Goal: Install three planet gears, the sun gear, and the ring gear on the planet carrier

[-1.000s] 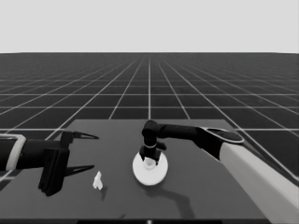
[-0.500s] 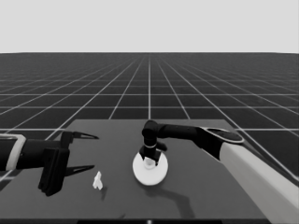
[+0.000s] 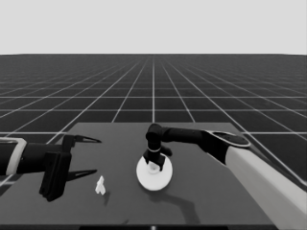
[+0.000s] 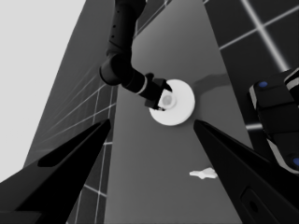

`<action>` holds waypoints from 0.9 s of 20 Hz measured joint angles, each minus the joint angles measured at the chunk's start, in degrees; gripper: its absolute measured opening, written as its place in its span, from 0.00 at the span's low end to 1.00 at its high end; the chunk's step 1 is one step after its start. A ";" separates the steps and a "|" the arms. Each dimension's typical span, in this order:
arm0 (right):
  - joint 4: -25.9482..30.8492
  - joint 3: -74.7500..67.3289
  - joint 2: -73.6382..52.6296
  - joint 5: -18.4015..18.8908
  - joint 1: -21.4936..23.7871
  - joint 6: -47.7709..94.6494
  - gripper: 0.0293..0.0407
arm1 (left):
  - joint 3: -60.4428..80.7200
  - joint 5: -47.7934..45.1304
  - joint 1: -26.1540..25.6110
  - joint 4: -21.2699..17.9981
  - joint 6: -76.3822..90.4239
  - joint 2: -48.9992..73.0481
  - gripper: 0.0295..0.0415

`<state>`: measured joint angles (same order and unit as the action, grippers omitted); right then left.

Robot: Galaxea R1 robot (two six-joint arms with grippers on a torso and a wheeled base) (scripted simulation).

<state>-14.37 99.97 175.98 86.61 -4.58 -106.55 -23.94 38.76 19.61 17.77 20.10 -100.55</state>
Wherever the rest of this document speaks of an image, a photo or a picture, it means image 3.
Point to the large thick white disc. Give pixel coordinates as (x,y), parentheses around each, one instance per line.
(153,182)

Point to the small white T-shaped piece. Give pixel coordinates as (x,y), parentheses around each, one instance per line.
(100,188)

